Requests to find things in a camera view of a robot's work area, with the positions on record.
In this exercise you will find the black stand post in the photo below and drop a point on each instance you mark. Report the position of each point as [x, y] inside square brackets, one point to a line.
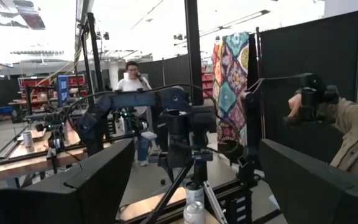
[93, 56]

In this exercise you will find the black background robot arm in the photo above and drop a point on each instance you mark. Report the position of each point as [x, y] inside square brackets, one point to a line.
[132, 123]
[56, 121]

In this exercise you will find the black partition panel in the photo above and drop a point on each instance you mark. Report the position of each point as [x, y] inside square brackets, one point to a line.
[169, 71]
[322, 53]

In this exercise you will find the person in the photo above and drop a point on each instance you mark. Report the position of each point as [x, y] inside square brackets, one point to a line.
[132, 85]

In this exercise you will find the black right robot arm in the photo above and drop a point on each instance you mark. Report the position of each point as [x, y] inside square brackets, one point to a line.
[172, 99]

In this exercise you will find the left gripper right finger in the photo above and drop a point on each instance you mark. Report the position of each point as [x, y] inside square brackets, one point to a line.
[315, 202]

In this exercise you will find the person's hand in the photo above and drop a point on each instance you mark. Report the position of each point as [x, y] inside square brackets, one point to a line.
[294, 105]

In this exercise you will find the red storage shelving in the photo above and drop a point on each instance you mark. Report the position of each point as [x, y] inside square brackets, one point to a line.
[42, 82]

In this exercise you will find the short silver white can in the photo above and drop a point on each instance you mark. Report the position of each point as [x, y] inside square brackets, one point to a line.
[194, 214]

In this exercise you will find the white stool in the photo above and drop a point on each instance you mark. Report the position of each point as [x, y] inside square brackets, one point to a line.
[148, 136]

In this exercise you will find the small white can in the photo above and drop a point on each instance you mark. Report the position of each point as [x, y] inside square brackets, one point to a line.
[27, 139]

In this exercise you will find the wooden workbench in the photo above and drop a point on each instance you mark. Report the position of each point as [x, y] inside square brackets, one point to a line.
[26, 161]

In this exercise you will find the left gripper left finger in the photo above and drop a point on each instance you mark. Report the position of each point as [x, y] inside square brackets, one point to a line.
[73, 205]

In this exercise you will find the colourful patterned cloth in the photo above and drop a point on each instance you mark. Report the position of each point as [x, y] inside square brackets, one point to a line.
[230, 90]

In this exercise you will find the blue screen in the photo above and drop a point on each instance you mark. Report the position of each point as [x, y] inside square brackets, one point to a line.
[63, 88]

